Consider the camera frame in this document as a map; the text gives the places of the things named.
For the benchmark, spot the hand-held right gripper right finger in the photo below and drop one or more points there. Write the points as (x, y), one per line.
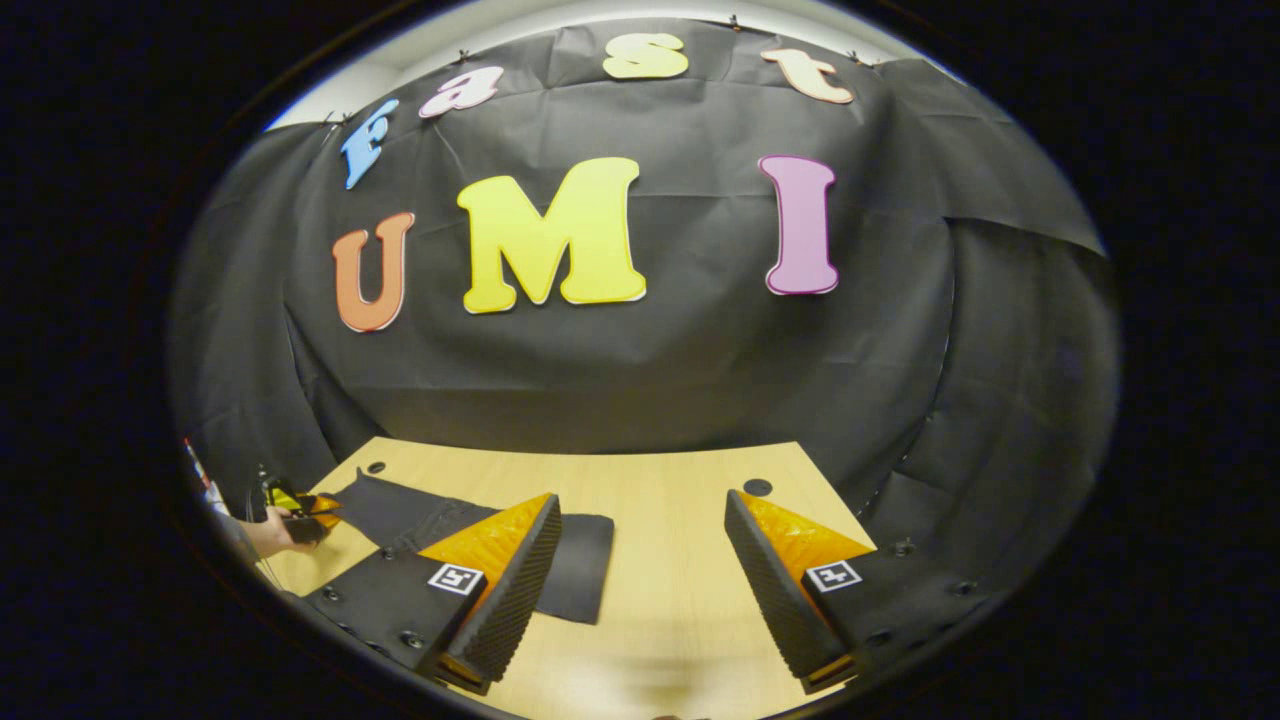
(765, 590)

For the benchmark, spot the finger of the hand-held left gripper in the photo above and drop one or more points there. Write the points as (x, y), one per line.
(322, 508)

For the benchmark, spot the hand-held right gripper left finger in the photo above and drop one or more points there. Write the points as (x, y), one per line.
(520, 590)

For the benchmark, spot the dark grey jeans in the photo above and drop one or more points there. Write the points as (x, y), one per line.
(570, 560)

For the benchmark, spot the black backdrop cloth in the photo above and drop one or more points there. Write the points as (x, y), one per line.
(700, 360)

